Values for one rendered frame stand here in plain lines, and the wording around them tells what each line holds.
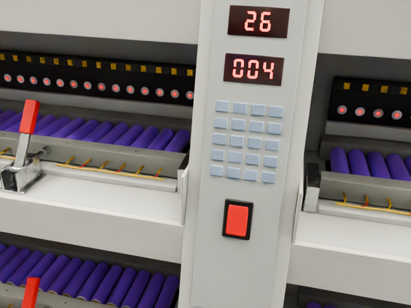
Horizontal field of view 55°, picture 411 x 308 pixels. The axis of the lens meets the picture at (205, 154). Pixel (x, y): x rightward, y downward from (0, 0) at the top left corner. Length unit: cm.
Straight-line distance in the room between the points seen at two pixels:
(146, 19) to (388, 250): 28
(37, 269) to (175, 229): 29
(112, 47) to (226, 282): 36
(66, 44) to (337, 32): 40
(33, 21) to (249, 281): 30
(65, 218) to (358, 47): 30
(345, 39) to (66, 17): 24
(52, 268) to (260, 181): 36
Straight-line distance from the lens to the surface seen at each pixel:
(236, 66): 32
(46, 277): 59
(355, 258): 36
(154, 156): 42
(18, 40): 65
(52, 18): 39
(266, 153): 32
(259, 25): 32
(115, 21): 36
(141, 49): 56
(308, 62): 32
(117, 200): 40
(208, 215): 34
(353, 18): 33
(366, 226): 39
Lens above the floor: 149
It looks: 12 degrees down
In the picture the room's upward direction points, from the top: 5 degrees clockwise
